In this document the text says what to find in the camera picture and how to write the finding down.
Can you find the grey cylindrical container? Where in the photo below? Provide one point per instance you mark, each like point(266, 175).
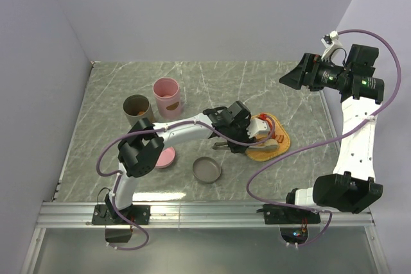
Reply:
point(136, 103)

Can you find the metal tongs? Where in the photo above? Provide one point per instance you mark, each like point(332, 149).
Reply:
point(257, 145)

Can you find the white steamed bun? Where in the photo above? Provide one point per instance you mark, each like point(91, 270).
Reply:
point(270, 145)

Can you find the aluminium mounting rail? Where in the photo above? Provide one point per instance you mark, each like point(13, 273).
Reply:
point(201, 237)

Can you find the pink round lid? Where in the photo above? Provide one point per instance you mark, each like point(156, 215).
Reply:
point(166, 158)

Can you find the pink cylindrical container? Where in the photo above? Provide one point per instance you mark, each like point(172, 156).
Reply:
point(169, 108)

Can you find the red sausage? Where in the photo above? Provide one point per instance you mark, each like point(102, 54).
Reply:
point(264, 116)

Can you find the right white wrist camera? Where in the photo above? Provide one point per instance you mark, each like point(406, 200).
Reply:
point(331, 43)

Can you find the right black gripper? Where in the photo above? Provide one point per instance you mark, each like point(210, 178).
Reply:
point(309, 63)

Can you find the woven bamboo tray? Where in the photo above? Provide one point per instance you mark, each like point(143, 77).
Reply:
point(280, 141)

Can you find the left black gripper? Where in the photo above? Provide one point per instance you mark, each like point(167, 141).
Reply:
point(236, 148)

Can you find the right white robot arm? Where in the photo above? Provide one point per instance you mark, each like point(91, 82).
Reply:
point(351, 187)

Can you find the grey round lid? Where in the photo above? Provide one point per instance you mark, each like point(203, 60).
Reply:
point(206, 170)

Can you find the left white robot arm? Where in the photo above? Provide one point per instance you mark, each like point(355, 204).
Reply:
point(140, 149)

